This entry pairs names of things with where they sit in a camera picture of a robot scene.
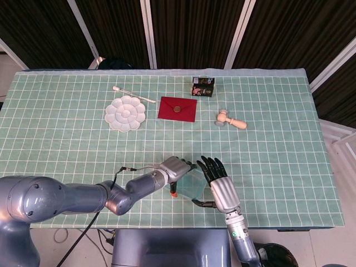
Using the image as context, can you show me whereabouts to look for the green checked tablecloth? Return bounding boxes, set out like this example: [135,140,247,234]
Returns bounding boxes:
[0,68,345,230]

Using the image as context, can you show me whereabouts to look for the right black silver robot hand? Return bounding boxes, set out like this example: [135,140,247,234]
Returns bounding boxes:
[191,155,242,215]

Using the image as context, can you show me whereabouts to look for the clear plastic food container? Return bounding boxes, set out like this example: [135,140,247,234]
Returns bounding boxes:
[164,180,207,200]

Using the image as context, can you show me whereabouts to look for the white metal rack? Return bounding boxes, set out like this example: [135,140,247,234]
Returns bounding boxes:
[319,118,356,169]

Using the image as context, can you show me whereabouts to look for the black object behind table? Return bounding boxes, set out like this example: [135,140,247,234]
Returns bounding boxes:
[98,57,134,70]

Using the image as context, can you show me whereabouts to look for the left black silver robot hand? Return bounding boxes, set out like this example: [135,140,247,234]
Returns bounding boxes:
[159,155,198,199]

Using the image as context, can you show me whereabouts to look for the red envelope with gold seal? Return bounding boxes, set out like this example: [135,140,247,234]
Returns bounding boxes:
[157,96,198,123]

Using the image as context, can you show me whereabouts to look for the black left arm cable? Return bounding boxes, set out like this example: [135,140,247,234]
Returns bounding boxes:
[57,165,162,267]

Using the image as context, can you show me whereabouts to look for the clear blue plastic container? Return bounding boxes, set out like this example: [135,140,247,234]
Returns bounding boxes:
[164,169,208,200]

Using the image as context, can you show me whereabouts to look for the black luncheon meat can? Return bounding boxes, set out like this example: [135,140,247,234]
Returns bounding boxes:
[191,77,216,97]

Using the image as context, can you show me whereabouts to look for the blue-grey robot torso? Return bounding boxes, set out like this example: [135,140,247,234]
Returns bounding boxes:
[111,228,231,267]

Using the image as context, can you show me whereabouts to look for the white thin brush stick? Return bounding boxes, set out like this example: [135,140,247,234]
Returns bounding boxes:
[112,85,157,104]

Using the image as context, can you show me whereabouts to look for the black floor cables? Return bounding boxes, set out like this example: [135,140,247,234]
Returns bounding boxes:
[96,228,116,249]

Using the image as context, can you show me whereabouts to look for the white partition frame post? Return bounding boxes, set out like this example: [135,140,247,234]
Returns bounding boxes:
[308,36,356,93]
[140,0,158,69]
[0,37,29,70]
[66,0,100,61]
[223,0,256,69]

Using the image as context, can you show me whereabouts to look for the black waste bin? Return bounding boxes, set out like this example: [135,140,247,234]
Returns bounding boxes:
[254,243,300,267]

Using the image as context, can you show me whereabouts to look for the white flower-shaped paint palette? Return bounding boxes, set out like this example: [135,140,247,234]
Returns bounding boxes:
[105,96,146,132]

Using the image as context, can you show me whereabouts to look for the small wooden mallet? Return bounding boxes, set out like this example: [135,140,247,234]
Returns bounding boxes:
[215,110,248,131]

